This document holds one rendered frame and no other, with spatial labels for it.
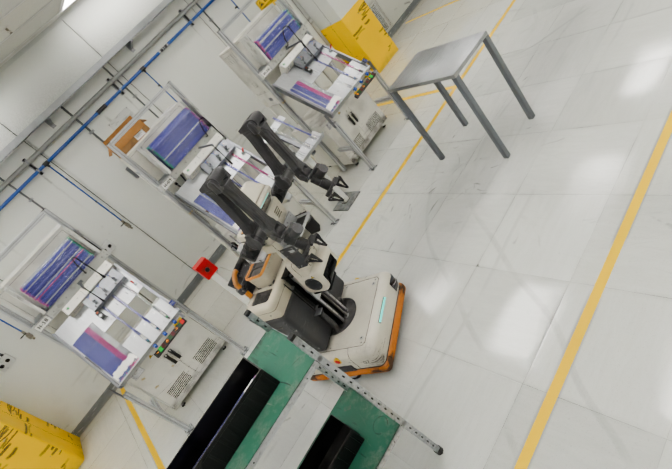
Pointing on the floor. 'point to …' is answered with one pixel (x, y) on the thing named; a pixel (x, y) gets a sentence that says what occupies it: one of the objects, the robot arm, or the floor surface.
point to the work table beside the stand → (437, 65)
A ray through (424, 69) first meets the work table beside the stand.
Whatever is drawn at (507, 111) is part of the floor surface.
